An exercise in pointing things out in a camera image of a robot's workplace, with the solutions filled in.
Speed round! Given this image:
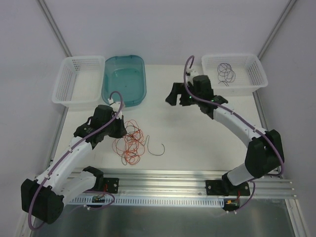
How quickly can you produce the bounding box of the orange cable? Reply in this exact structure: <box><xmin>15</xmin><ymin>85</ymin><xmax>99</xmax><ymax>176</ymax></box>
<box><xmin>112</xmin><ymin>119</ymin><xmax>146</xmax><ymax>166</ymax></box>

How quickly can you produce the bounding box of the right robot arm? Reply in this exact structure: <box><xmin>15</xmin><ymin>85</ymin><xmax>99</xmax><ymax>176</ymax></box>
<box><xmin>165</xmin><ymin>75</ymin><xmax>284</xmax><ymax>196</ymax></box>

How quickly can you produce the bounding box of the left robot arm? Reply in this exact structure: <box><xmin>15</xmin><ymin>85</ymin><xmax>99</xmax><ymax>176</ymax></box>
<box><xmin>21</xmin><ymin>102</ymin><xmax>126</xmax><ymax>230</ymax></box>

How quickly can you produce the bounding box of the white plastic basket right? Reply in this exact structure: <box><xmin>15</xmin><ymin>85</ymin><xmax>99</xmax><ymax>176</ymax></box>
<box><xmin>201</xmin><ymin>53</ymin><xmax>268</xmax><ymax>96</ymax></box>

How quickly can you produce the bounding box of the white plastic basket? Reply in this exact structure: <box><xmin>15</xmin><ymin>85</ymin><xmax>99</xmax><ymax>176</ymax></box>
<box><xmin>51</xmin><ymin>55</ymin><xmax>105</xmax><ymax>109</ymax></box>
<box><xmin>201</xmin><ymin>53</ymin><xmax>268</xmax><ymax>96</ymax></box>

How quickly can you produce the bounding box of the white plastic basket left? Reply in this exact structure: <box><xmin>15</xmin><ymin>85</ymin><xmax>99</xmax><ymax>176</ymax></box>
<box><xmin>51</xmin><ymin>55</ymin><xmax>105</xmax><ymax>109</ymax></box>

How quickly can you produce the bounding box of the teal transparent plastic tub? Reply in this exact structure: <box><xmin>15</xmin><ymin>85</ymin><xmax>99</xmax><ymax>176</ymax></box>
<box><xmin>101</xmin><ymin>55</ymin><xmax>147</xmax><ymax>107</ymax></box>

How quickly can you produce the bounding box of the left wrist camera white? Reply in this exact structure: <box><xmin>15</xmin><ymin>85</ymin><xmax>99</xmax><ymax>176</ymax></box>
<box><xmin>108</xmin><ymin>99</ymin><xmax>125</xmax><ymax>119</ymax></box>

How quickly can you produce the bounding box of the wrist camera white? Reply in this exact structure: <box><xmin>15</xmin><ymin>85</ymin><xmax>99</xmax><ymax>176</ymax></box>
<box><xmin>185</xmin><ymin>68</ymin><xmax>200</xmax><ymax>82</ymax></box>
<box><xmin>108</xmin><ymin>99</ymin><xmax>125</xmax><ymax>119</ymax></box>

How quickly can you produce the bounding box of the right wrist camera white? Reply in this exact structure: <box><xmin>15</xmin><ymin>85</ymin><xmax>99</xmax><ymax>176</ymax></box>
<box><xmin>185</xmin><ymin>68</ymin><xmax>200</xmax><ymax>82</ymax></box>

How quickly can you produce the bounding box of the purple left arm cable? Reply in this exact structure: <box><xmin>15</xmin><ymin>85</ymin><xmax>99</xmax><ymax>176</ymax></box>
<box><xmin>27</xmin><ymin>91</ymin><xmax>124</xmax><ymax>231</ymax></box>

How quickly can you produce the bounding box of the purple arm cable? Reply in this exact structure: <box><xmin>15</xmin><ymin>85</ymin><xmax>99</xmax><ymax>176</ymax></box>
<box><xmin>27</xmin><ymin>91</ymin><xmax>124</xmax><ymax>231</ymax></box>
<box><xmin>184</xmin><ymin>55</ymin><xmax>285</xmax><ymax>177</ymax></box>

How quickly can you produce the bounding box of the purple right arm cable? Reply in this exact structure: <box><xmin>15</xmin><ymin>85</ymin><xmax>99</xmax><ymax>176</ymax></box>
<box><xmin>184</xmin><ymin>55</ymin><xmax>285</xmax><ymax>177</ymax></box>

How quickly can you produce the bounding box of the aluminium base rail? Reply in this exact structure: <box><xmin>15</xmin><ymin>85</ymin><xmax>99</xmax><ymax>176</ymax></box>
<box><xmin>101</xmin><ymin>168</ymin><xmax>298</xmax><ymax>199</ymax></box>

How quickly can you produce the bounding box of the white slotted cable duct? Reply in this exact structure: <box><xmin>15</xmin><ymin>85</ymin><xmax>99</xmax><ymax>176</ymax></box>
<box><xmin>70</xmin><ymin>195</ymin><xmax>224</xmax><ymax>208</ymax></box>

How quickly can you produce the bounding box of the aluminium frame post right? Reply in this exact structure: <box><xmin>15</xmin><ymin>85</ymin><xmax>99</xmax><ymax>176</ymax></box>
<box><xmin>257</xmin><ymin>0</ymin><xmax>298</xmax><ymax>60</ymax></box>

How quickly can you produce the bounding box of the aluminium frame post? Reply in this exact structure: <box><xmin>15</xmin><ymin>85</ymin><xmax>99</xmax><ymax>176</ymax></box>
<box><xmin>257</xmin><ymin>0</ymin><xmax>298</xmax><ymax>60</ymax></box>
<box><xmin>36</xmin><ymin>0</ymin><xmax>73</xmax><ymax>57</ymax></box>

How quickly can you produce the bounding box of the aluminium frame post left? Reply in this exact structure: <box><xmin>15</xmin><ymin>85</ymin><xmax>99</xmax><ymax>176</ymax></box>
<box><xmin>36</xmin><ymin>0</ymin><xmax>73</xmax><ymax>57</ymax></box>

